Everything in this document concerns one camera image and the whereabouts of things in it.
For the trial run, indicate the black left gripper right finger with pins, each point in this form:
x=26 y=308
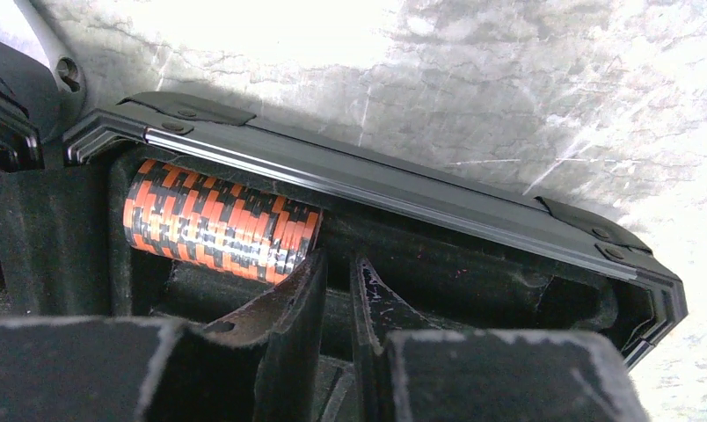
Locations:
x=409 y=369

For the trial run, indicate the black poker set case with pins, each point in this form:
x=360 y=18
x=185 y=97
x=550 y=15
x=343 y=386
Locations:
x=463 y=255

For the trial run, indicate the orange black poker chip stack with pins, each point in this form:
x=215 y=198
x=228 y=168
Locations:
x=187 y=216

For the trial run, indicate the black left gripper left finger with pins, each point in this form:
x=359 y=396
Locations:
x=258 y=363

